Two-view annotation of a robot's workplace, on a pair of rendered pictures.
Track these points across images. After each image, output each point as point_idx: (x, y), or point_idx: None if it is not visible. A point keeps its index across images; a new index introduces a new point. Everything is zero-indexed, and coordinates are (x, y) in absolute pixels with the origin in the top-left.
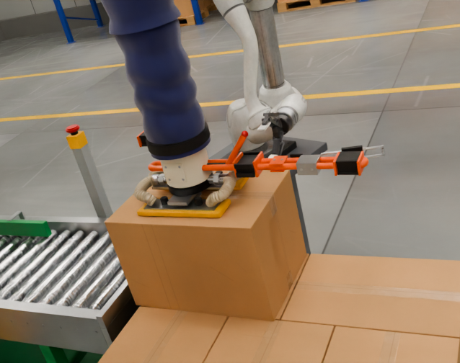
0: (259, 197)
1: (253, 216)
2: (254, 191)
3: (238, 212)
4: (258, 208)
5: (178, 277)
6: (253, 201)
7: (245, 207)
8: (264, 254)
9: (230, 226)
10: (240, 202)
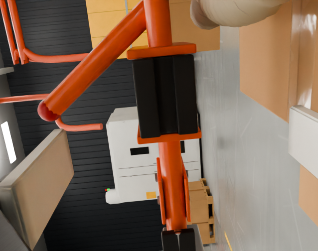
0: (291, 88)
1: (253, 88)
2: (314, 57)
3: (258, 42)
4: (265, 94)
5: None
6: (282, 70)
7: (269, 53)
8: None
9: (239, 44)
10: (279, 26)
